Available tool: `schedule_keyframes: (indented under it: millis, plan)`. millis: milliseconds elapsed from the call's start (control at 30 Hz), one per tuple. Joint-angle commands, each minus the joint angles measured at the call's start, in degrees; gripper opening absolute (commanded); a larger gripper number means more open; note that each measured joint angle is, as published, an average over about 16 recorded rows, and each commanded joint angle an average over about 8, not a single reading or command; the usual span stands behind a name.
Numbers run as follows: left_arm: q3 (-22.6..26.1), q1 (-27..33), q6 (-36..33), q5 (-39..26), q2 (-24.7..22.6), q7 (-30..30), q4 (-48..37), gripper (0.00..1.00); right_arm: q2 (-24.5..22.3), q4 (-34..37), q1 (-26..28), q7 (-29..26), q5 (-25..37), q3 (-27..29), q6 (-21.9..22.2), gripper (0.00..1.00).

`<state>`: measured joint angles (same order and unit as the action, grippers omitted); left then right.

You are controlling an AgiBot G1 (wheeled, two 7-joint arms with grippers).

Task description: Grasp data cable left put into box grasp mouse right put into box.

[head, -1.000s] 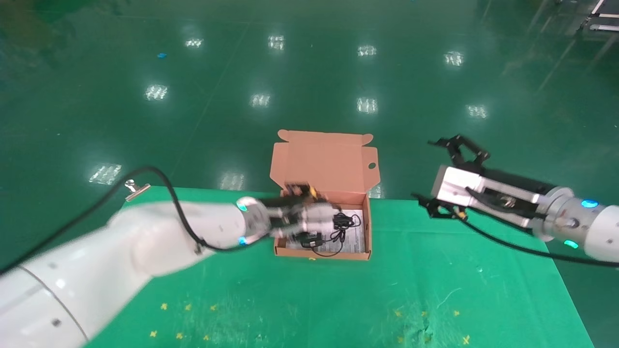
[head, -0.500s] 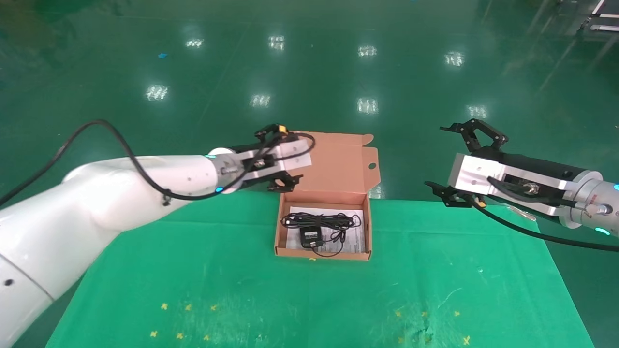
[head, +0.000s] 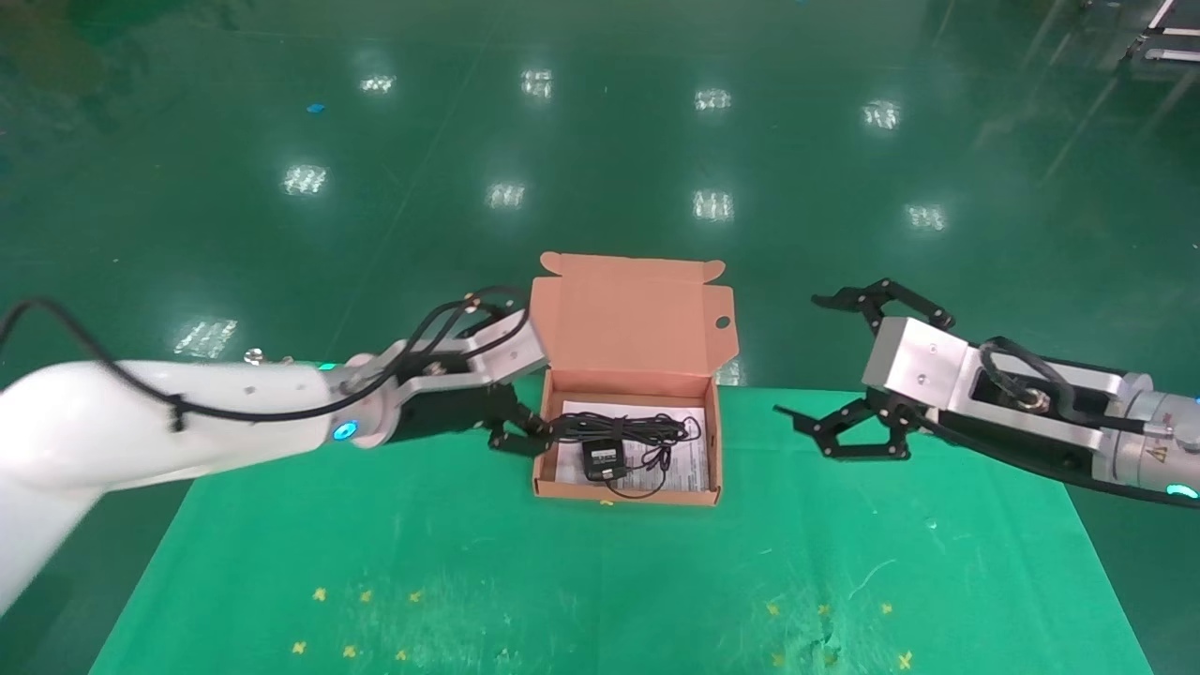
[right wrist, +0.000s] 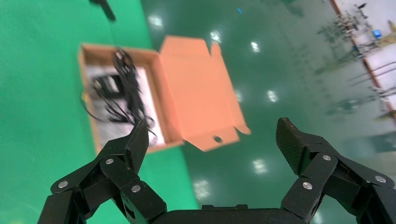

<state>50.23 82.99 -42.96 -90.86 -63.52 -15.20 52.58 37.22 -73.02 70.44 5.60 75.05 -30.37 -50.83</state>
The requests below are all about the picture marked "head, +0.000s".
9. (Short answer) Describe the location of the white metal rack frame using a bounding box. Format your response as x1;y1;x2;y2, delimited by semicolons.
1120;0;1200;65

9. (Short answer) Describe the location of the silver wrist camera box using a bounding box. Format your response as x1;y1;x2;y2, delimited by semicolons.
861;317;1156;460
394;307;551;399

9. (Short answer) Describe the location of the black wired mouse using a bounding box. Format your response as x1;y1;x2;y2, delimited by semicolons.
581;436;690;500

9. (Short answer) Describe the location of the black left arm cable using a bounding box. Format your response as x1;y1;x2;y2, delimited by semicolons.
0;286;531;434

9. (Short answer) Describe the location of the green table mat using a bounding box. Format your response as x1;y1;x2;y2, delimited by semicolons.
89;375;1156;675

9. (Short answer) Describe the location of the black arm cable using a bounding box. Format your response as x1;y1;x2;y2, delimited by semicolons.
0;286;531;434
980;336;1079;413

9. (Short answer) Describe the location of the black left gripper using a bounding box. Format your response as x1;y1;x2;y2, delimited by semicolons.
384;382;554;458

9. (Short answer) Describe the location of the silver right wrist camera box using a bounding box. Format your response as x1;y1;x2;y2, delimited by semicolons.
861;317;1156;460

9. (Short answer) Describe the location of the black data cable bundle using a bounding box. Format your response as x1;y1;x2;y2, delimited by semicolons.
548;411;702;449

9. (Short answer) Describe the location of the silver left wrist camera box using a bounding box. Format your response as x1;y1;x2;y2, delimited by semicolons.
394;307;551;399

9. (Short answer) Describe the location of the white printed instruction sheet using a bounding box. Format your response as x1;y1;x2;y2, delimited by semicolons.
555;400;709;494

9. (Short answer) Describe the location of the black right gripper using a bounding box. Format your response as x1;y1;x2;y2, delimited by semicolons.
774;278;1117;488

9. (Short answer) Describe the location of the orange cardboard box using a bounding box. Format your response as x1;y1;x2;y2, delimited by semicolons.
525;251;740;507

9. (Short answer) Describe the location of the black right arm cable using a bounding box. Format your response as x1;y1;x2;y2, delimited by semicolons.
980;336;1079;413

